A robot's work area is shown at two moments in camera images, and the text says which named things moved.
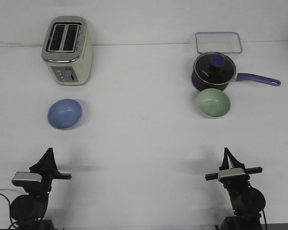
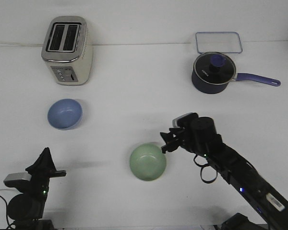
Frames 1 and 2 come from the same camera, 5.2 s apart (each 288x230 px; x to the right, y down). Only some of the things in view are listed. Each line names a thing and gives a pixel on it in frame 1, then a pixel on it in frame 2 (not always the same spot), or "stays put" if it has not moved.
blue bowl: x=65 y=114 stays put
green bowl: x=213 y=103 to x=148 y=161
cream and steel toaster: x=67 y=50 stays put
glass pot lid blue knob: x=215 y=67 stays put
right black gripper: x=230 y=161 to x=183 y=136
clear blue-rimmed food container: x=225 y=41 stays put
